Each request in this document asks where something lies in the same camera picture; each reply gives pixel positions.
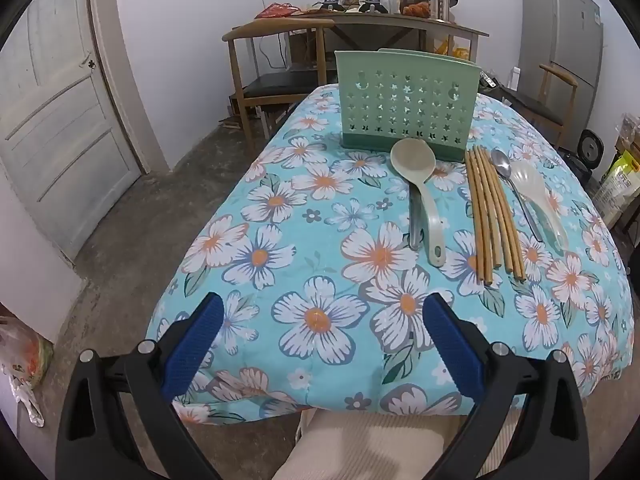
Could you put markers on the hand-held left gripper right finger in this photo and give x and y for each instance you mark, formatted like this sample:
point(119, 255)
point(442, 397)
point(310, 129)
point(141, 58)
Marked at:
point(452, 345)

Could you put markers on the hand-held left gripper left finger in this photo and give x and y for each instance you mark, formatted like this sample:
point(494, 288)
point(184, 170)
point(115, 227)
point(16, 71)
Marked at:
point(200, 345)

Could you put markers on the grey metal utensil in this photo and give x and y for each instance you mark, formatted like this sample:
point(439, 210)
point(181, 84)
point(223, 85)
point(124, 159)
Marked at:
point(415, 225)

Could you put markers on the bundle of wooden chopsticks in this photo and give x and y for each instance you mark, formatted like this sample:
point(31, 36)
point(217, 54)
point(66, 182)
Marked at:
point(487, 210)

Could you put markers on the translucent white rice spoon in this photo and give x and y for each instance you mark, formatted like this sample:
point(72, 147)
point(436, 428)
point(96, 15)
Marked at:
point(530, 180)

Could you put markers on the metal spoon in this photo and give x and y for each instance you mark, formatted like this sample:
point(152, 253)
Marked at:
point(501, 162)

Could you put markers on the pale green plastic ladle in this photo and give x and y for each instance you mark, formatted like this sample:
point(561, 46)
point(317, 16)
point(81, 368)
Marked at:
point(412, 160)

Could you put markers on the green perforated utensil holder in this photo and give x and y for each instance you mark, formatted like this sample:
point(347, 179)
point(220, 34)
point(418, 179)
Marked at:
point(400, 100)

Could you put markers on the person's cream trousers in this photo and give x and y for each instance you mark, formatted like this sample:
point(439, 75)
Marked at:
point(370, 450)

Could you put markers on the clear plastic bag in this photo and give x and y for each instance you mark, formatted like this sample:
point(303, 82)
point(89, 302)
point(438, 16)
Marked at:
point(25, 355)

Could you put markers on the floral turquoise blanket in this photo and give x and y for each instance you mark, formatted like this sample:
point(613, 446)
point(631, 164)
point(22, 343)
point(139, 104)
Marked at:
point(300, 185)

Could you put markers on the yellow sack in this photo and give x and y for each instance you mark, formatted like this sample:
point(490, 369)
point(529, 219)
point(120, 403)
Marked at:
point(617, 185)

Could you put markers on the black rice cooker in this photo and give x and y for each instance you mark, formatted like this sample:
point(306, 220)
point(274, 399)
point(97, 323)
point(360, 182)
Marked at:
point(592, 147)

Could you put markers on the small black device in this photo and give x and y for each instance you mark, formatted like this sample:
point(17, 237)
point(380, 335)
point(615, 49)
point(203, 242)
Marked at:
point(487, 80)

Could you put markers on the grey wooden door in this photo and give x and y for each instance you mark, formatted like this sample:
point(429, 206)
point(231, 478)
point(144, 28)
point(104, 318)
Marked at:
point(60, 110)

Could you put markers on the small white box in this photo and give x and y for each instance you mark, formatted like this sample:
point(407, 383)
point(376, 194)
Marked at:
point(515, 78)

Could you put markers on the wooden chair with black seat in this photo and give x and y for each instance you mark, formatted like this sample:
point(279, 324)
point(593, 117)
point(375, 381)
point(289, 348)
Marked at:
point(277, 27)
point(557, 75)

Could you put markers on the yellow plastic bag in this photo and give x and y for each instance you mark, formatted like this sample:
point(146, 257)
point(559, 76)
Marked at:
point(452, 49)

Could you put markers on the wooden side table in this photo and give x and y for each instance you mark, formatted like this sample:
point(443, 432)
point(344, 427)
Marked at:
point(400, 22)

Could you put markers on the silver refrigerator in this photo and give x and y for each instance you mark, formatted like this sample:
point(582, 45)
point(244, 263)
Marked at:
point(555, 25)

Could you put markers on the orange bread pack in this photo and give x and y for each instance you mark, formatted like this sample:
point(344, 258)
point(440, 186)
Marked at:
point(417, 9)

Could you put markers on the red bag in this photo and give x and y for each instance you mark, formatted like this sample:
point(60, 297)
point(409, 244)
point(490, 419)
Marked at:
point(275, 10)

